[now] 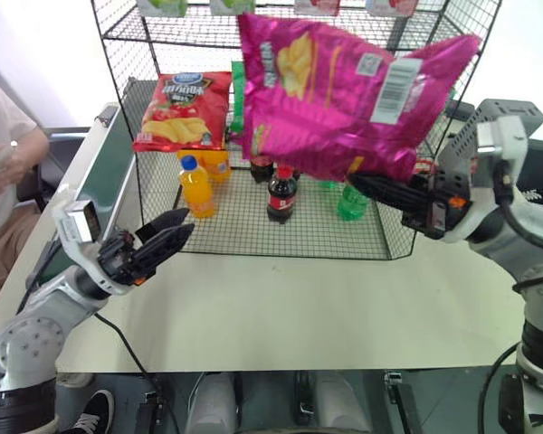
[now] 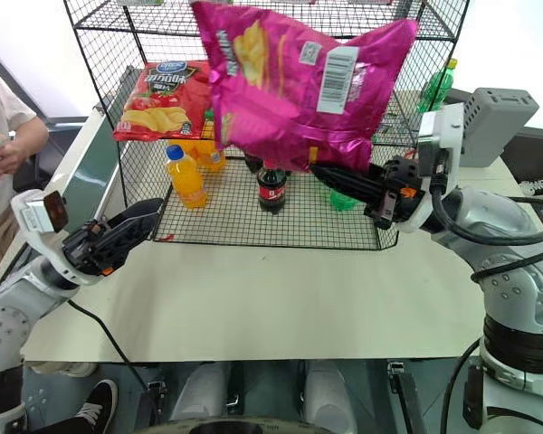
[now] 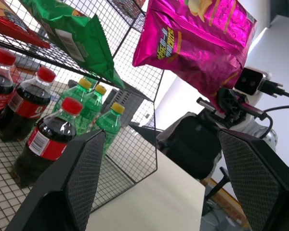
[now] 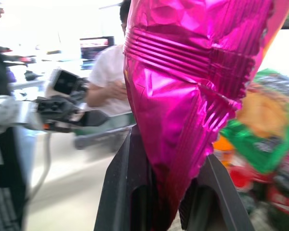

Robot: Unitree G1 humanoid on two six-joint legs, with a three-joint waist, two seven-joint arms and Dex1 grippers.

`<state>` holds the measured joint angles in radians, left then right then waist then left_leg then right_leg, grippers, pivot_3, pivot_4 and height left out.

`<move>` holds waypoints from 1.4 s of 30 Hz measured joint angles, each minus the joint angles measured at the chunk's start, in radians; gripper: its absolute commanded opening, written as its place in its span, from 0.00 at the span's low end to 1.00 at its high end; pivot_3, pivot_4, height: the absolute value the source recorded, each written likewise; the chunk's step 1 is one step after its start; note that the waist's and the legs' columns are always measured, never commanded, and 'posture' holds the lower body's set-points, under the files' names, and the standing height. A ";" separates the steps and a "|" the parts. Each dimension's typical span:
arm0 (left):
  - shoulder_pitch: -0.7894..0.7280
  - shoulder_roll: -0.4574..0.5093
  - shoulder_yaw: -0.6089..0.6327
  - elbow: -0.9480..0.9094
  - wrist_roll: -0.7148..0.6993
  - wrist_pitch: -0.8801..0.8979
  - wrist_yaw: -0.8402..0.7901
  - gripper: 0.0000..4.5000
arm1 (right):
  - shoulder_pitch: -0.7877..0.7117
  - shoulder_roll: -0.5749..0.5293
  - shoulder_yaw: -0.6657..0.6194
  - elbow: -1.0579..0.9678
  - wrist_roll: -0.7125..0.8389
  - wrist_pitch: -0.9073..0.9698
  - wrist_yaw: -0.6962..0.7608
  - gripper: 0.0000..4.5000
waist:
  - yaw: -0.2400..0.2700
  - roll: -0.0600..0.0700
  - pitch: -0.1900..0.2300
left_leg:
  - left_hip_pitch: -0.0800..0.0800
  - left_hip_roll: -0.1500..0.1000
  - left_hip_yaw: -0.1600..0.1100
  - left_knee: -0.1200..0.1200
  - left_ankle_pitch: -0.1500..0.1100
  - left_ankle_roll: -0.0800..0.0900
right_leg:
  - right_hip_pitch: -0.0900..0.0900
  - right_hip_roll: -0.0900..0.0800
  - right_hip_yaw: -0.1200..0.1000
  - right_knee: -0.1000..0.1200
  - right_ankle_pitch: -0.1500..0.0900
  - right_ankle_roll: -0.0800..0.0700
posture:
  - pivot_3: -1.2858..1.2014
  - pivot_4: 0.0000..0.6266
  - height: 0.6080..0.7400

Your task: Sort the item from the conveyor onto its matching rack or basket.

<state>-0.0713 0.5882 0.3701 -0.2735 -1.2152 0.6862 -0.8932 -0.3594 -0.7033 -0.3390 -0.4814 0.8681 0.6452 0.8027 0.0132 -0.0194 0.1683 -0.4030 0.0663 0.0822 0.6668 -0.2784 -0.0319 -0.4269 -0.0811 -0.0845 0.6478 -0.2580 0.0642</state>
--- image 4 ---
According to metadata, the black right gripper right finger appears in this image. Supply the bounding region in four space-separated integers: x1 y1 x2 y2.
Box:
179 154 255 231

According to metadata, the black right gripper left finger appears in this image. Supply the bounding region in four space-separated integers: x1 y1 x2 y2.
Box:
93 124 160 231

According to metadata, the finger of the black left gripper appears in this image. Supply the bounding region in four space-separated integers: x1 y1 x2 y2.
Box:
81 109 111 128

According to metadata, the magenta foil snack bag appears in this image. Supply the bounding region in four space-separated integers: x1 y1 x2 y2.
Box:
122 0 289 231

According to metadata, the green belt conveyor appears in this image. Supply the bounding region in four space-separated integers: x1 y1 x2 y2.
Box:
73 111 138 153

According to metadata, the black ribbed rack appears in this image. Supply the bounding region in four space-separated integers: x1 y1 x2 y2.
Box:
0 127 27 231

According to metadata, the red snack bag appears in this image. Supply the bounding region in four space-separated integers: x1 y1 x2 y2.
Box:
266 149 289 218
228 165 255 193

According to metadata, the orange snack pack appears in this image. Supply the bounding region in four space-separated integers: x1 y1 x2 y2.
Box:
212 135 236 169

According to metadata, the person in white t-shirt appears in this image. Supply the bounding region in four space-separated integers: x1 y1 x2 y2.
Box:
86 0 135 116

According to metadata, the green snack bag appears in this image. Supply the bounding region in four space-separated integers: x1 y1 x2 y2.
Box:
219 68 289 174

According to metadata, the black monitor screen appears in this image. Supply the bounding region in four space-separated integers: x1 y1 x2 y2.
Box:
79 35 116 71

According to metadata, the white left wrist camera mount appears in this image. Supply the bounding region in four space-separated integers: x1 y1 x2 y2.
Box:
44 68 88 100

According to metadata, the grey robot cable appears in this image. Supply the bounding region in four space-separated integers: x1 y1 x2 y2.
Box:
28 131 52 201

